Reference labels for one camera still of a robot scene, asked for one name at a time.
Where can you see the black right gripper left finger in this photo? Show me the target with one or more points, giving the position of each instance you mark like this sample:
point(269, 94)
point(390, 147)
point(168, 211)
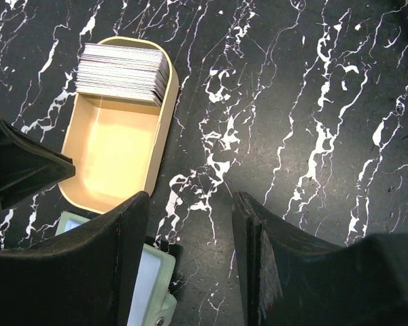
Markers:
point(85, 276)

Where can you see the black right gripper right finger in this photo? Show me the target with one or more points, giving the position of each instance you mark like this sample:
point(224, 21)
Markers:
point(290, 277)

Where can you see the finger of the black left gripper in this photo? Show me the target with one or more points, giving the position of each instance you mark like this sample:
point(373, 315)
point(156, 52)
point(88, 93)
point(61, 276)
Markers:
point(27, 166)

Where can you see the green card holder wallet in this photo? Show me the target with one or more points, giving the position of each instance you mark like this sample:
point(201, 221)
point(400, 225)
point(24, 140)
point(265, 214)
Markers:
point(152, 303)

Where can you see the stack of credit cards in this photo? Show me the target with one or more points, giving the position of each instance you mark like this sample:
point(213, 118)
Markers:
point(133, 73)

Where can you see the beige oval tray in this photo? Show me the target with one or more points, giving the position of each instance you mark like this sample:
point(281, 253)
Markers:
point(116, 144)

